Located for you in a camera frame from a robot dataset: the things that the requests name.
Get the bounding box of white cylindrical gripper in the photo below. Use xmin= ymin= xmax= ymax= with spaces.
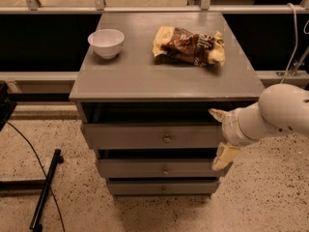
xmin=209 ymin=107 xmax=259 ymax=171

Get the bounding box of grey top drawer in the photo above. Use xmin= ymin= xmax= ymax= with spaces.
xmin=81 ymin=124 xmax=224 ymax=150

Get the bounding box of grey drawer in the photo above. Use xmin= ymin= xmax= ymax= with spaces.
xmin=81 ymin=124 xmax=224 ymax=150
xmin=96 ymin=159 xmax=232 ymax=178
xmin=107 ymin=179 xmax=219 ymax=195

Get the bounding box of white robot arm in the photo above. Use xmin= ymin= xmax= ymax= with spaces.
xmin=209 ymin=84 xmax=309 ymax=170

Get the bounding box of grey wooden drawer cabinet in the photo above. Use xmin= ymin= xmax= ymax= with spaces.
xmin=70 ymin=12 xmax=264 ymax=184

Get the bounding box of grey middle drawer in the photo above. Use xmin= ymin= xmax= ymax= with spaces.
xmin=96 ymin=159 xmax=232 ymax=178

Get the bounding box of grey bottom drawer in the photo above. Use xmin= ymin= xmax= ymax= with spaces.
xmin=107 ymin=179 xmax=219 ymax=195

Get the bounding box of yellow brown chip bag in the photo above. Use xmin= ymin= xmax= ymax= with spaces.
xmin=153 ymin=26 xmax=225 ymax=68

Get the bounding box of white ceramic bowl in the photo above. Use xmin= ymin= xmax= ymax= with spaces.
xmin=88 ymin=29 xmax=125 ymax=59

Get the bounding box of black metal stand base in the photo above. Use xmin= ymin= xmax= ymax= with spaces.
xmin=0 ymin=149 xmax=64 ymax=232

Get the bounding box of black equipment at left edge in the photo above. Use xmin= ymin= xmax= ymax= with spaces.
xmin=0 ymin=83 xmax=16 ymax=131

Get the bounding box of metal railing frame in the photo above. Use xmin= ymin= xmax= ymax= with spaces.
xmin=0 ymin=0 xmax=309 ymax=95

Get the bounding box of white hanging cable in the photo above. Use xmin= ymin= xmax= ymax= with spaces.
xmin=279 ymin=2 xmax=300 ymax=85

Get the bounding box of black floor cable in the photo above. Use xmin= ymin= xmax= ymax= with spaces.
xmin=5 ymin=121 xmax=67 ymax=232

